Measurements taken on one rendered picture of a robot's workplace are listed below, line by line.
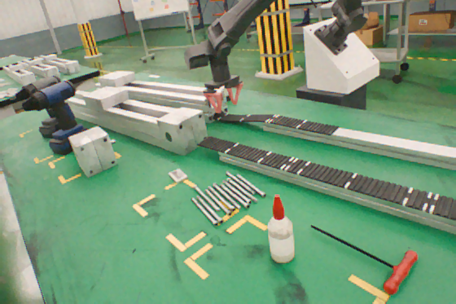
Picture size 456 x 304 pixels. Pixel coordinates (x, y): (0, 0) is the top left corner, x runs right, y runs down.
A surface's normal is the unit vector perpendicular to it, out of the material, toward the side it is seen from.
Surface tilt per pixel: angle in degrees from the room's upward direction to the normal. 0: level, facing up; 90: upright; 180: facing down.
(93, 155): 90
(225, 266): 0
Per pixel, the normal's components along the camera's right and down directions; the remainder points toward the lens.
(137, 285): -0.16, -0.90
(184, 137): 0.73, 0.17
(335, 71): -0.75, 0.38
